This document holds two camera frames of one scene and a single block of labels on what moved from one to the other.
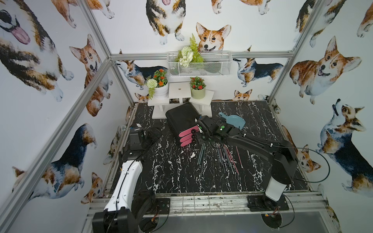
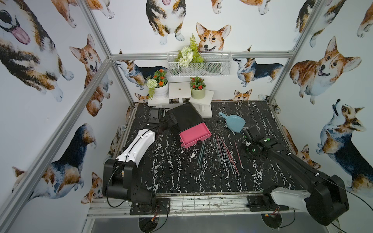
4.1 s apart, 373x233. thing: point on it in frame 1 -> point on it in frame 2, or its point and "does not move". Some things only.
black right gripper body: [203, 138] -> [248, 148]
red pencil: [231, 158] does not move
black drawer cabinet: [182, 118] does not move
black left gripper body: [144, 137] -> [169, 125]
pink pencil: [239, 158] does not move
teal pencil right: [229, 161] does not move
